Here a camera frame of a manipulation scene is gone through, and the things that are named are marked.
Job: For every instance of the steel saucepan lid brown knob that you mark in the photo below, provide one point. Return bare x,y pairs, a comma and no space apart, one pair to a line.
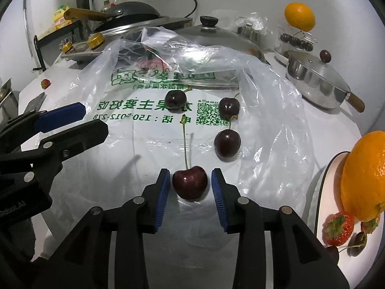
315,69

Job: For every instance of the steel induction cooker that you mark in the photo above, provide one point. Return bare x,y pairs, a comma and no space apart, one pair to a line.
126,30

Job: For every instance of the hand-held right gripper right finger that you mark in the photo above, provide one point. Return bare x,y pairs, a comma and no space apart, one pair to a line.
219,194

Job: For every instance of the row of small cherries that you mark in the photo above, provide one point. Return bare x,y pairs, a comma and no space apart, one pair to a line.
296,40

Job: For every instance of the clear green printed plastic bag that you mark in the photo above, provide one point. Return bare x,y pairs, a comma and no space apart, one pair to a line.
135,144

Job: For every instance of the yellow oil bottle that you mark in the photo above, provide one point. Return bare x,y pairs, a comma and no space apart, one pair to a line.
61,16

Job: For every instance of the large orange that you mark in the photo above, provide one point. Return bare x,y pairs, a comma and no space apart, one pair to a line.
365,177

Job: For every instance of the steel vessel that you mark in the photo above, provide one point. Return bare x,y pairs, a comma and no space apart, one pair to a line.
6,93

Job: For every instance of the small round orange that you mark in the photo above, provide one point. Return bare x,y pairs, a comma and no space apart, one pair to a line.
300,16

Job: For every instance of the clear fruit container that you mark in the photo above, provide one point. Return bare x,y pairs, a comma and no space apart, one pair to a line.
285,51

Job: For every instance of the black metal rack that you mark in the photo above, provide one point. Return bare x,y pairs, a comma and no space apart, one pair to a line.
40,46

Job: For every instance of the dark red cherry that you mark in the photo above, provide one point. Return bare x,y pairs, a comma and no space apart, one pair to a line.
229,107
189,182
358,241
176,98
227,143
332,253

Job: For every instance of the small red strawberry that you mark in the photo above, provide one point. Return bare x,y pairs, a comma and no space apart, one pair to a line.
45,83

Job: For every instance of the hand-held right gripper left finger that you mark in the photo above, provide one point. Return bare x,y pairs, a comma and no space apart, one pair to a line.
164,194

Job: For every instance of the glass pot lid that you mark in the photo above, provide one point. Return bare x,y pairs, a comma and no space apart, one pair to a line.
216,34

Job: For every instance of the white plate black rim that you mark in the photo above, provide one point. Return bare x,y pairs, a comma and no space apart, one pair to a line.
331,192

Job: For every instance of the kitchen knife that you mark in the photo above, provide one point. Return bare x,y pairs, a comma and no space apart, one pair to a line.
36,102

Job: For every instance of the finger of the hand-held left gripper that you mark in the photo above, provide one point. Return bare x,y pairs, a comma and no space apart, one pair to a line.
81,138
63,117

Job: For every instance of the gold cooker knob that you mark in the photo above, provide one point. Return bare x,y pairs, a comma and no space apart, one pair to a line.
67,47
95,40

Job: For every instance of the steel cups in plastic wrap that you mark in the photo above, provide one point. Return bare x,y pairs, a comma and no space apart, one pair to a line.
251,31

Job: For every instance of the large red strawberry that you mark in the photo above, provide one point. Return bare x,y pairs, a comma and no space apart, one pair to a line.
340,230

